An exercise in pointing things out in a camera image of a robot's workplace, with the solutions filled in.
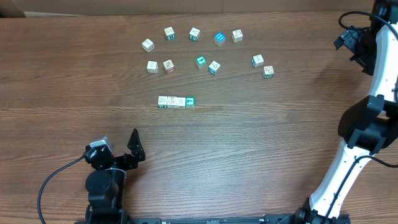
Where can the block with green J side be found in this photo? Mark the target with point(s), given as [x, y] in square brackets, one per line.
[194, 34]

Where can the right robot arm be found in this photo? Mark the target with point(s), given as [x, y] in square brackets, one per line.
[365, 128]

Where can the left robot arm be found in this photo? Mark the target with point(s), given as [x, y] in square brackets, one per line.
[105, 185]

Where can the green 7 top block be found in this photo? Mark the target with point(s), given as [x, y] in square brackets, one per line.
[190, 102]

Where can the green 4 top block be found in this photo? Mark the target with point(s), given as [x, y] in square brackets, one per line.
[200, 62]

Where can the block with green R side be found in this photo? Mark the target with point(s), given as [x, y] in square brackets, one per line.
[169, 32]

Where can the wooden block with animal drawing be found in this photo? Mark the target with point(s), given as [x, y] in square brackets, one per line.
[237, 35]

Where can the blue H top block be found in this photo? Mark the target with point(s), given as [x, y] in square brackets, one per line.
[219, 39]

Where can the plain wooden block upper left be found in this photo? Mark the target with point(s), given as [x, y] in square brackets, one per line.
[148, 45]

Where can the block with green bottom side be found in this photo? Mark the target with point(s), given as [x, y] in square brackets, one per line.
[268, 72]

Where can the blue X top block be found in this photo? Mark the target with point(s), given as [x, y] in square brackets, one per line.
[171, 101]

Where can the block with red Y side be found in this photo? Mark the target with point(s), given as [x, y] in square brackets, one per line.
[168, 66]

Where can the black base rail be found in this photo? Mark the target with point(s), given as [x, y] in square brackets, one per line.
[211, 221]

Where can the wooden block with engraved drawing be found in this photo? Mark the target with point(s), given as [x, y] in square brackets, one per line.
[152, 67]

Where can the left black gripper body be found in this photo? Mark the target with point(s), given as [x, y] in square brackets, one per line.
[124, 161]

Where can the wooden block with red print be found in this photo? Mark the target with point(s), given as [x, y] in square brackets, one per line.
[180, 102]

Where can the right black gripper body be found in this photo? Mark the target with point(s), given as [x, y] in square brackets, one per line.
[363, 43]

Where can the block with blue left side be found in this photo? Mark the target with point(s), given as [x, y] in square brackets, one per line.
[257, 61]

